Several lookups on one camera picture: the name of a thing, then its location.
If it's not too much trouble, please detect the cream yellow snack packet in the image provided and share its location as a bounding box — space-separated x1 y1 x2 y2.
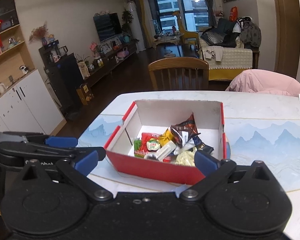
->
174 147 197 167

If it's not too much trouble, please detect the dark red foil snack bag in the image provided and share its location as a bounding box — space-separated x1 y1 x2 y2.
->
170 113 203 148

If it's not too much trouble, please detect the white candy bar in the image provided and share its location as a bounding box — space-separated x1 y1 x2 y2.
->
155 141 176 161

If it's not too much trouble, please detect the red strawberry snack packet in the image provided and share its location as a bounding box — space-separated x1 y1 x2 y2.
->
134 129 173 158

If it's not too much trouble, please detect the green white jelly cup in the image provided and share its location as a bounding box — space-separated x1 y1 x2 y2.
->
146 138 161 152

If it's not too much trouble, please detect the white cabinet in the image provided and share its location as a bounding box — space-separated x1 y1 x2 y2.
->
0 70 66 135

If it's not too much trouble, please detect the brown cardboard gift bag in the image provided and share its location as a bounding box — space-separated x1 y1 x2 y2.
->
76 83 94 105

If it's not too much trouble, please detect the blue mountain table mat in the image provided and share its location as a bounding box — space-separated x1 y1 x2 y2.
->
77 115 300 192

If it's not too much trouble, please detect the dark tv console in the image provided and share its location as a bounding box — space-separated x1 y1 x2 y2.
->
84 41 137 86

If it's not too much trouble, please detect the pink jacket on chair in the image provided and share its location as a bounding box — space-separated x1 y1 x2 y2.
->
226 69 300 97

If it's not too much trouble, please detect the wooden dining chair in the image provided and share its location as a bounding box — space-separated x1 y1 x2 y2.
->
148 57 209 91

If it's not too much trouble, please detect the yellow white sofa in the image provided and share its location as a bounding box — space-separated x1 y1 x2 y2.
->
198 17 262 81

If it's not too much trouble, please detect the black television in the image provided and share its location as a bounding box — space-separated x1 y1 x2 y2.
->
93 13 122 42

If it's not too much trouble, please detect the large window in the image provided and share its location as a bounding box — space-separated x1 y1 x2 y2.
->
145 0 210 34

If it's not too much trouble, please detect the wooden door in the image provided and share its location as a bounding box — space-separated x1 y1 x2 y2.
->
274 0 300 78

